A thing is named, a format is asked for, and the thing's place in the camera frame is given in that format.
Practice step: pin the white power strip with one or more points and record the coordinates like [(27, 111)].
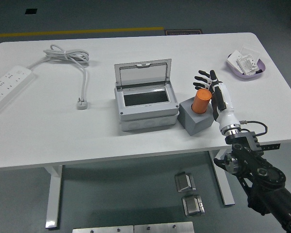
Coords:
[(7, 85)]

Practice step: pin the white flat card box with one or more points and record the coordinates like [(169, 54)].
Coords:
[(233, 59)]

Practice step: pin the purple tray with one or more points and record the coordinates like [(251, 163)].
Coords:
[(247, 77)]

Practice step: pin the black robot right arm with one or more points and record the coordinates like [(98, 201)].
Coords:
[(257, 165)]

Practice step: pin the white table leg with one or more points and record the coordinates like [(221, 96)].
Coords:
[(53, 194), (223, 179)]

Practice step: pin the metal plate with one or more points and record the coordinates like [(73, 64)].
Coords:
[(163, 228), (101, 229)]

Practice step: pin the grey electrical box body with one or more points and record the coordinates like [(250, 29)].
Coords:
[(148, 115)]

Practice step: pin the clear plastic bag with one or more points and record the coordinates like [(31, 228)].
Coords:
[(251, 51)]

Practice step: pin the grey block with round hole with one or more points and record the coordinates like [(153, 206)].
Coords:
[(196, 123)]

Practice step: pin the metal block on floor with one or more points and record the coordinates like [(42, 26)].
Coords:
[(184, 182), (192, 205)]

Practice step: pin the white switch module in bag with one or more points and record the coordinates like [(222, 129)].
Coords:
[(247, 64)]

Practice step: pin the clear hinged box lid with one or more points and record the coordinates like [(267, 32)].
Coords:
[(143, 74)]

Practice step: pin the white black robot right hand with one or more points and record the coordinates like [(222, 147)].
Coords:
[(225, 102)]

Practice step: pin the orange cylindrical battery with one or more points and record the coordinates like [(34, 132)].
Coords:
[(201, 102)]

